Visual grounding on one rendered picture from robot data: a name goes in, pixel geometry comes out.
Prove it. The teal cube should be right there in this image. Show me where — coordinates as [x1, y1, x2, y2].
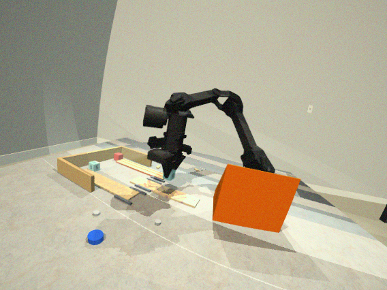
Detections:
[163, 170, 176, 181]

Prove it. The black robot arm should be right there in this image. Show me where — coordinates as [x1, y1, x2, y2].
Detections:
[143, 88, 275, 173]

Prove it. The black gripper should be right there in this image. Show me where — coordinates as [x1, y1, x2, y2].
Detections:
[147, 129, 192, 178]

